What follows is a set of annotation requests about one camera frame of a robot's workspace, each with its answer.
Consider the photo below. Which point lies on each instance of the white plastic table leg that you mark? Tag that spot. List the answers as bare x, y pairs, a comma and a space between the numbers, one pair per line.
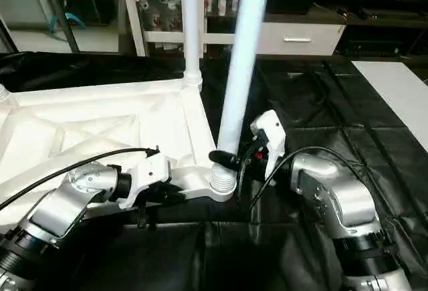
2, 92
192, 20
240, 70

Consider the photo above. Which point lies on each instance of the white plastic table top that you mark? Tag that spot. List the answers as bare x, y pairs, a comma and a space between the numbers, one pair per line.
83, 120

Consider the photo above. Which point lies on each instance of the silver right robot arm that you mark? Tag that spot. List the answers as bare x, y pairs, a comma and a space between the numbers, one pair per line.
344, 197

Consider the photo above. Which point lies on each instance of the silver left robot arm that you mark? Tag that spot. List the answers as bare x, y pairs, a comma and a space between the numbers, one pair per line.
57, 207

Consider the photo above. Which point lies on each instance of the black work mat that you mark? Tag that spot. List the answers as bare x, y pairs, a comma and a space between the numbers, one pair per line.
334, 120

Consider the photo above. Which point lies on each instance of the white glass door cabinet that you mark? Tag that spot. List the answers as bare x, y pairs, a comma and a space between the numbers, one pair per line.
174, 36

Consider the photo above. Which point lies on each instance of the white drawer cabinet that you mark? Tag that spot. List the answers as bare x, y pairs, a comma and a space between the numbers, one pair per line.
327, 41

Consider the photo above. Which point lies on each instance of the white flat board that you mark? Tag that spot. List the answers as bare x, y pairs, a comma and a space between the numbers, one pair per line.
398, 87

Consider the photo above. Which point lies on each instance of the grey pole stand blue brackets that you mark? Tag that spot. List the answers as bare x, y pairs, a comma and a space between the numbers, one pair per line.
72, 36

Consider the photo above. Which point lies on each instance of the black low desk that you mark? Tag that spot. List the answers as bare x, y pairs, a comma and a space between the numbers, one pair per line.
384, 30

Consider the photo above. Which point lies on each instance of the black storage unit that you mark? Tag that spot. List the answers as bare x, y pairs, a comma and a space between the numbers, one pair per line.
97, 6

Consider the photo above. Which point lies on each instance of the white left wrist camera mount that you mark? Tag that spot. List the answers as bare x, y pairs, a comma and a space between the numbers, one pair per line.
150, 170

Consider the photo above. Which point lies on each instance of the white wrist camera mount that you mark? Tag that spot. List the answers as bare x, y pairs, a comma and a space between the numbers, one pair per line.
150, 170
272, 130

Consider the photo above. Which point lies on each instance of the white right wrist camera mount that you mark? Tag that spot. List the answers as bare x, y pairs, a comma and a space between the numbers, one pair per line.
272, 130

